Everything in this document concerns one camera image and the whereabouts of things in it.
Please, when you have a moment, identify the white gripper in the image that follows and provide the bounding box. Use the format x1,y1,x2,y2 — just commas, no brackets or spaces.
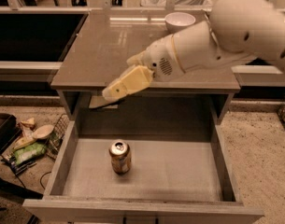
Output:
102,35,185,102

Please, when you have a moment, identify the orange soda can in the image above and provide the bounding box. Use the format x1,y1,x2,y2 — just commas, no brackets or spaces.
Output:
108,139,132,175

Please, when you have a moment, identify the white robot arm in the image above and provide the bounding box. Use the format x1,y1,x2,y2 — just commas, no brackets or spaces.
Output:
102,0,285,103

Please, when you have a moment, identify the grey cabinet with glossy top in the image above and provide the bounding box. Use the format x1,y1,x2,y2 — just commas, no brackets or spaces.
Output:
50,9,242,142

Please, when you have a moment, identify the open grey top drawer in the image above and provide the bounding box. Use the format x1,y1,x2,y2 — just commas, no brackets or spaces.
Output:
23,111,264,224

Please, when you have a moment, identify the white ceramic bowl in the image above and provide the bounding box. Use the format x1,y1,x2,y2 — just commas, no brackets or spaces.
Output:
164,12,196,33

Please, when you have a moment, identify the small white dish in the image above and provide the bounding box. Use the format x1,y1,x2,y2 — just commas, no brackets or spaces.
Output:
32,124,54,139

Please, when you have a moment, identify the green snack bag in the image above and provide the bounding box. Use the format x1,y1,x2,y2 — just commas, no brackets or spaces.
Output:
13,142,47,165

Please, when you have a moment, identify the black box on floor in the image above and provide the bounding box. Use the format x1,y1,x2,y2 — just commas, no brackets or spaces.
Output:
0,113,21,156

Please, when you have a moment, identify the black cable on floor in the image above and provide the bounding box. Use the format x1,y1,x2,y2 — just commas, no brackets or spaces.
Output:
39,170,52,190

